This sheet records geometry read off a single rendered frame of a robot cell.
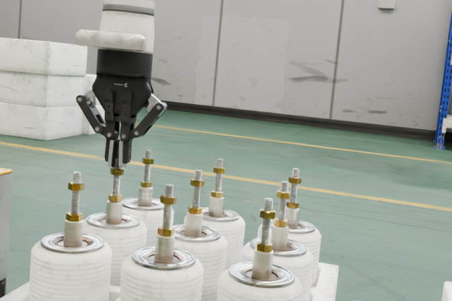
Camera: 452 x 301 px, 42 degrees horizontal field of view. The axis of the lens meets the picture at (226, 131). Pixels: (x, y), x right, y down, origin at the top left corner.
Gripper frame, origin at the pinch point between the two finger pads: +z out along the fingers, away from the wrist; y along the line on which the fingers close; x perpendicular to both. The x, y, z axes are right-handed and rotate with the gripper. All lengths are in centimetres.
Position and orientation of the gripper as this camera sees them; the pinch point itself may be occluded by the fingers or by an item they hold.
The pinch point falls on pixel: (118, 152)
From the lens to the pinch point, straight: 84.1
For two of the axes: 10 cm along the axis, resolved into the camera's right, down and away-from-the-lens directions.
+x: -1.5, 0.9, -9.8
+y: -9.8, -1.0, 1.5
